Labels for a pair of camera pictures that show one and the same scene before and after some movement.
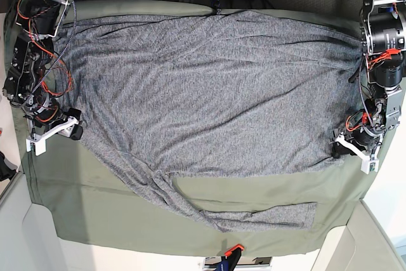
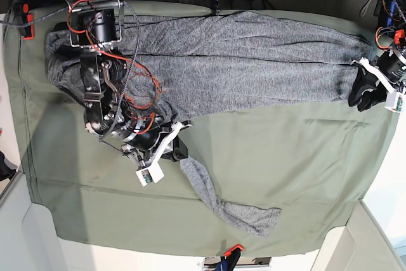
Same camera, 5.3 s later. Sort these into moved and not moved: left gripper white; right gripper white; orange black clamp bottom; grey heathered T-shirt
Moved: left gripper white; right gripper white
Not moved: grey heathered T-shirt; orange black clamp bottom
